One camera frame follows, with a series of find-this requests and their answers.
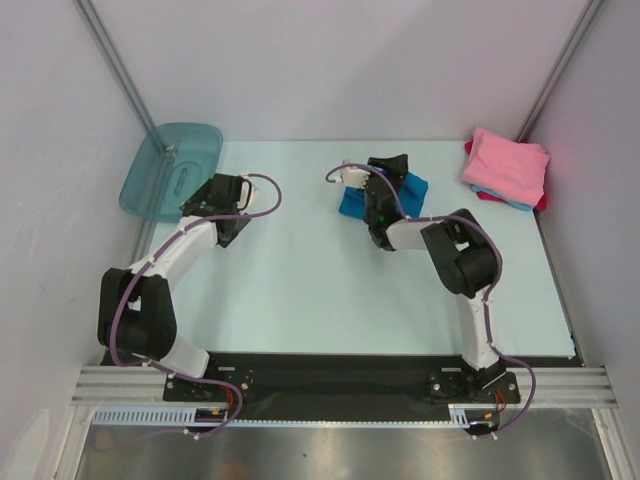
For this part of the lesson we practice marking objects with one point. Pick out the left aluminium frame post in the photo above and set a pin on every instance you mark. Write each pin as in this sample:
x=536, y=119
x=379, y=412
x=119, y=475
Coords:
x=107, y=47

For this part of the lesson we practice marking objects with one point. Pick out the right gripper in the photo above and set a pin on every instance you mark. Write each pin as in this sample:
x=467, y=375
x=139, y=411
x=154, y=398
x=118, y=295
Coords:
x=388, y=167

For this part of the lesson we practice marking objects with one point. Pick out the teal translucent plastic bin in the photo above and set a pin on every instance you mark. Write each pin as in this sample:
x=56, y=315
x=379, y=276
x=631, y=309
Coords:
x=173, y=161

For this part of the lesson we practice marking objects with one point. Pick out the right aluminium frame post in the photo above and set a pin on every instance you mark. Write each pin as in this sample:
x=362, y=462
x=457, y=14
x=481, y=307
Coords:
x=587, y=18

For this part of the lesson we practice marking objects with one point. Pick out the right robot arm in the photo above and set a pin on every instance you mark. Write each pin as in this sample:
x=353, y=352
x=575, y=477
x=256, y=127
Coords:
x=463, y=257

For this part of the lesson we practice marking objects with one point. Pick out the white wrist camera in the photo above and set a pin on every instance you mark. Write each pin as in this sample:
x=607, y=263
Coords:
x=352, y=175
x=248, y=193

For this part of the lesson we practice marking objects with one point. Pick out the aluminium frame post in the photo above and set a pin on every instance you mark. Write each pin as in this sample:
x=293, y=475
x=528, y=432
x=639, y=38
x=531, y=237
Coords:
x=587, y=18
x=107, y=47

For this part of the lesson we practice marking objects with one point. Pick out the pink folded t-shirt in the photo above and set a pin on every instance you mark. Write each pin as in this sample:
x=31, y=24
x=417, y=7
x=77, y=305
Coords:
x=505, y=165

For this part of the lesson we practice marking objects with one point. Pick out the white slotted cable duct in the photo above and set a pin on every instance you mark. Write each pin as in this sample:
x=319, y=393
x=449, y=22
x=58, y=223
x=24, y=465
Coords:
x=209, y=417

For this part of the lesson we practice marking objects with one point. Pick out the light blue folded t-shirt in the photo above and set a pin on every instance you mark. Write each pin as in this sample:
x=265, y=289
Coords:
x=486, y=194

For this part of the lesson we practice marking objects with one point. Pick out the aluminium front rail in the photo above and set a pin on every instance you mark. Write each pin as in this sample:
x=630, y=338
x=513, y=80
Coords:
x=579, y=388

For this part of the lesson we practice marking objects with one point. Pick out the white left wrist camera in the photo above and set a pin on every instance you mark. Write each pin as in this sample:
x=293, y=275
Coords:
x=248, y=193

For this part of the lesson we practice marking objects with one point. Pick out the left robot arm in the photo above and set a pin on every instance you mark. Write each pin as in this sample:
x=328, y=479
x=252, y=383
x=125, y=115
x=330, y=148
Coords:
x=137, y=320

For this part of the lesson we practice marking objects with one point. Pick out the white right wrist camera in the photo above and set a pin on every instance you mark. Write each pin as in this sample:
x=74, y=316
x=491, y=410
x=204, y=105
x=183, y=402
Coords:
x=352, y=175

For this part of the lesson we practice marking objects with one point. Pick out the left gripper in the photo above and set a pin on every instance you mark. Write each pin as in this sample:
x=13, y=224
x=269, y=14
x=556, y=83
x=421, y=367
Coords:
x=229, y=237

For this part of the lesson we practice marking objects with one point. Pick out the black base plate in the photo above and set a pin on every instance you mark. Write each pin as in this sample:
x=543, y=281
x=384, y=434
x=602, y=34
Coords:
x=359, y=388

